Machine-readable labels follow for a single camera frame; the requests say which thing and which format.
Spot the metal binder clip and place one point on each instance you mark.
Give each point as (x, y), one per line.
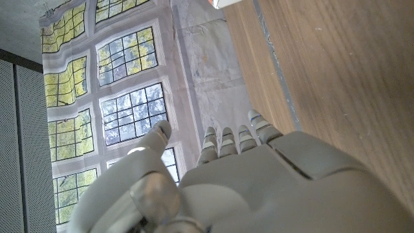
(48, 11)

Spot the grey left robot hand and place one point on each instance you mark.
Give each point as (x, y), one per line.
(258, 194)

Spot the printed window backdrop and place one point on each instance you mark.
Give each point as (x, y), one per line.
(129, 81)

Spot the colourful printed cardboard box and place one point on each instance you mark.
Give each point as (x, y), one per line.
(226, 3)

